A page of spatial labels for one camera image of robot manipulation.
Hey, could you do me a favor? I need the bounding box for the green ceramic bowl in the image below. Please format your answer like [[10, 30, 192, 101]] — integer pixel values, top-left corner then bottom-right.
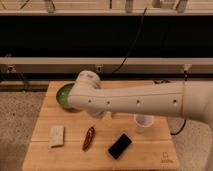
[[55, 83, 77, 112]]

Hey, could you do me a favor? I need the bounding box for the wooden cutting board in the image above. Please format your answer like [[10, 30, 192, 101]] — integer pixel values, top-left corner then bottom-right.
[[22, 81, 179, 171]]

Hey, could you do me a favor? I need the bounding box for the black floor cable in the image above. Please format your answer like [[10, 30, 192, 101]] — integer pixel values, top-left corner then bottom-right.
[[170, 118, 187, 136]]

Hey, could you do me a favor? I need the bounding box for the white sponge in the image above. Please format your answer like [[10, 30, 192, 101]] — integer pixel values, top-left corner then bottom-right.
[[49, 125, 65, 148]]

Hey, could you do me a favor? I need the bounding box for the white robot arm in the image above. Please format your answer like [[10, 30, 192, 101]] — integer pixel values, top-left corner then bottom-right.
[[68, 70, 213, 171]]

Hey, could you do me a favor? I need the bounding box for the red chili pepper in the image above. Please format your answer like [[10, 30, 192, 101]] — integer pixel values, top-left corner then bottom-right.
[[82, 126, 95, 151]]

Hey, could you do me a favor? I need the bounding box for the clear plastic cup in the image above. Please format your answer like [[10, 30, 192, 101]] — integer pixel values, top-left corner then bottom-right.
[[134, 114, 154, 133]]

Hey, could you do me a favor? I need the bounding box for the black smartphone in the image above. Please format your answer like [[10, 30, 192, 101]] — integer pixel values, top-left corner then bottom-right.
[[108, 134, 132, 160]]

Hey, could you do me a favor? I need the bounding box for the white bottle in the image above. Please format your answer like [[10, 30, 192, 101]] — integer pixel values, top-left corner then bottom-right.
[[103, 112, 112, 124]]

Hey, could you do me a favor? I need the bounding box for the black hanging cable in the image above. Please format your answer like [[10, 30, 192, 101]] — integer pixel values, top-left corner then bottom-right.
[[112, 7, 148, 74]]

